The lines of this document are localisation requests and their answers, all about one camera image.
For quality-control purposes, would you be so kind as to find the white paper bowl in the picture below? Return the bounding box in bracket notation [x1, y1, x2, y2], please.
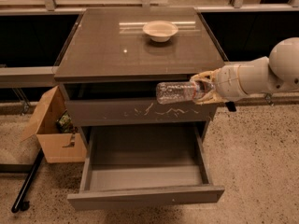
[143, 21, 178, 43]

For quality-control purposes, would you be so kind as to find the clear plastic water bottle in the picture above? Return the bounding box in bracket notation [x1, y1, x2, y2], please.
[156, 81, 214, 105]

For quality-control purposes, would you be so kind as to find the grey horizontal railing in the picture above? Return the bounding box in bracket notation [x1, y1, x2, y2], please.
[0, 61, 299, 89]

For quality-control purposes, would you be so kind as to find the open cardboard box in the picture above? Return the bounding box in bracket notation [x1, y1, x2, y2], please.
[21, 86, 87, 163]

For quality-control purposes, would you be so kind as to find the black metal floor bar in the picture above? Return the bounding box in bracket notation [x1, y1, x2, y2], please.
[11, 149, 44, 214]

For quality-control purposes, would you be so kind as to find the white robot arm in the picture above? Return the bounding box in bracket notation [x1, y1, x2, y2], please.
[191, 37, 299, 105]

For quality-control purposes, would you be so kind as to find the green snack bag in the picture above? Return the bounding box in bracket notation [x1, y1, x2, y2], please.
[56, 111, 73, 133]

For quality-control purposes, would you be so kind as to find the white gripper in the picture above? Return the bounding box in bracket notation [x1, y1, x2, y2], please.
[190, 64, 247, 105]

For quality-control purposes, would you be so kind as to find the grey drawer cabinet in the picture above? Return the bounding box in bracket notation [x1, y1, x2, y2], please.
[53, 7, 231, 211]

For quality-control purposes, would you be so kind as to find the grey top drawer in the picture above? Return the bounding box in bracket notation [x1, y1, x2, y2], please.
[65, 98, 217, 127]

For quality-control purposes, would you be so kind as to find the open grey middle drawer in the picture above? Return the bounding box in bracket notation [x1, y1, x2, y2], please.
[67, 122, 224, 210]

